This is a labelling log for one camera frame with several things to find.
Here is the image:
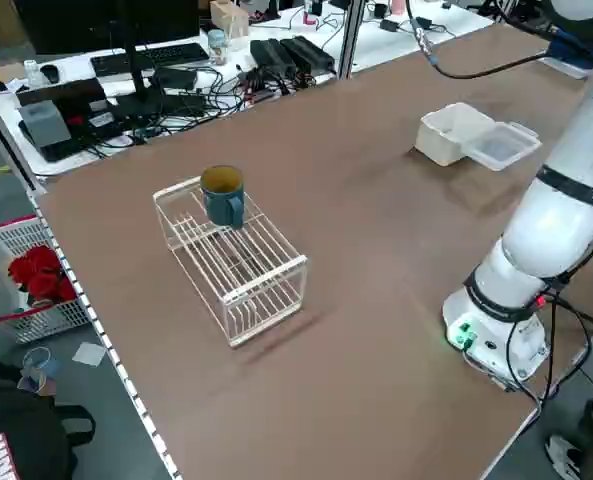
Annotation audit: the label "white plastic preservation box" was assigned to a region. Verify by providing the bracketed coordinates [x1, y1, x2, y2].
[414, 102, 498, 168]

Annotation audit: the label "small cardboard box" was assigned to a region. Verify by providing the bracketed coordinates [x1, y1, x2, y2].
[209, 0, 251, 40]

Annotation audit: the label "grey plastic box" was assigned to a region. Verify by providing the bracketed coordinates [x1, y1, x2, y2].
[18, 99, 72, 149]

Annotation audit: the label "teal mug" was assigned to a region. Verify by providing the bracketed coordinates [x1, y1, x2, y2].
[199, 165, 248, 231]

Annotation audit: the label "black power brick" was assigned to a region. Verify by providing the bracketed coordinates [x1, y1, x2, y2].
[249, 38, 298, 77]
[279, 35, 337, 74]

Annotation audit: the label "clear jar with print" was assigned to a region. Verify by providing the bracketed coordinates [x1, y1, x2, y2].
[207, 28, 229, 66]

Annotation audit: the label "black keyboard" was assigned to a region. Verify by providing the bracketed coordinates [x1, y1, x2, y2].
[89, 42, 211, 78]

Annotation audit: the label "white paper square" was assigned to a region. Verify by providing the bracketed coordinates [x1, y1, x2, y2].
[71, 341, 108, 368]

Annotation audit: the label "red artificial roses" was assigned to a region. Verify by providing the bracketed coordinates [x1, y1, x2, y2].
[7, 243, 80, 307]

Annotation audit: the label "black rectangular case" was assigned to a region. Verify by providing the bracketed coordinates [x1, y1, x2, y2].
[14, 78, 110, 121]

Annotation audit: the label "clear drinking glass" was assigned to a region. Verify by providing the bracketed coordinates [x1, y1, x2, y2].
[17, 346, 61, 397]

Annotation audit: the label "black computer monitor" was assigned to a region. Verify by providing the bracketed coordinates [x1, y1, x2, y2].
[13, 0, 208, 121]

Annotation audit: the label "red and white shopping basket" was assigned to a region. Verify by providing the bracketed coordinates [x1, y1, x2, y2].
[0, 214, 96, 345]

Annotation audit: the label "clear plastic bottle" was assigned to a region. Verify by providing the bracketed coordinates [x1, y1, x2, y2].
[23, 58, 45, 87]

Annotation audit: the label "blue pad on white base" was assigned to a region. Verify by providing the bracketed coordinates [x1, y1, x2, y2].
[545, 33, 593, 77]

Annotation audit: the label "black backpack with red print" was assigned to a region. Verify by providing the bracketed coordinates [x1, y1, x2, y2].
[0, 356, 98, 480]

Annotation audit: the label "person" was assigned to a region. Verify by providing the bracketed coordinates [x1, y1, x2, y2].
[547, 397, 593, 480]

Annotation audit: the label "cream wire rack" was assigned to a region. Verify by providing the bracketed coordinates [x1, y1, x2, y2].
[152, 175, 309, 349]

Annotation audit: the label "tangled black desk cables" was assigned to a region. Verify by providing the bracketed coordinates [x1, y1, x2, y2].
[83, 64, 337, 151]

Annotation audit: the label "aluminium frame post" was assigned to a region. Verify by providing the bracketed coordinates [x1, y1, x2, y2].
[0, 79, 48, 195]
[336, 0, 366, 80]

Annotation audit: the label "aluminium table edge rail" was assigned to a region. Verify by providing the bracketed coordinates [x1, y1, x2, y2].
[28, 192, 183, 480]

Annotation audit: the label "black arm base cable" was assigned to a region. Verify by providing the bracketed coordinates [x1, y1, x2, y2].
[506, 287, 593, 404]

